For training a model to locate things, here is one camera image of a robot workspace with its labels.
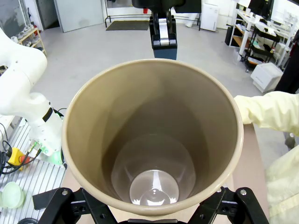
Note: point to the white air purifier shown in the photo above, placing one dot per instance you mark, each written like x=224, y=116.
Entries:
x=210, y=16

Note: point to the person's left forearm yellow sleeve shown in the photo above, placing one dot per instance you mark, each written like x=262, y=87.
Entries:
x=268, y=112

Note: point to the wooden shelf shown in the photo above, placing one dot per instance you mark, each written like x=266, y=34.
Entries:
x=29, y=34

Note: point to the grey door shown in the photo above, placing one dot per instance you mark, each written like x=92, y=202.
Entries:
x=79, y=14

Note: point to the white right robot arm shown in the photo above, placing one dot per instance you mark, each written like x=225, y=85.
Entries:
x=21, y=77

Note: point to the small red object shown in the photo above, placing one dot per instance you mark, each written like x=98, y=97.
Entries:
x=145, y=10

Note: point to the tall tan cup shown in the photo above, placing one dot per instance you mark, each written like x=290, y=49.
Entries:
x=149, y=105

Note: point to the yellow emergency stop button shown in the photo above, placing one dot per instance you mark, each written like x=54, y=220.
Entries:
x=15, y=155

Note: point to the standing person dark clothes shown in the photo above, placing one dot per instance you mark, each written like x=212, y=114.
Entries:
x=289, y=74

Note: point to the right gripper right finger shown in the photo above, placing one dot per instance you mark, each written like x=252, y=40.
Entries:
x=245, y=210

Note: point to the person in yellow gown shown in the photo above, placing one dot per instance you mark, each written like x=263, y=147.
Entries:
x=285, y=186

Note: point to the white shelving rack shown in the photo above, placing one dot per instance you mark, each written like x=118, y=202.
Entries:
x=248, y=23

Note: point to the black flat plate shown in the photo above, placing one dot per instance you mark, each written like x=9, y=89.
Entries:
x=40, y=200

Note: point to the black computer monitor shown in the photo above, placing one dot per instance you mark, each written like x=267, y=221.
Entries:
x=264, y=7

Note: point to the white box appliance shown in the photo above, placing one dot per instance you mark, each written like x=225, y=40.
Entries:
x=266, y=77

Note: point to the black panel on frame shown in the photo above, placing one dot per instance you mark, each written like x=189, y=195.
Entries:
x=187, y=5

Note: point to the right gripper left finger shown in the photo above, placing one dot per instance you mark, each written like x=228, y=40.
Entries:
x=60, y=205

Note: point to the dark floor mat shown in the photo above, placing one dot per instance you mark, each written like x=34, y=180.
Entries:
x=128, y=25

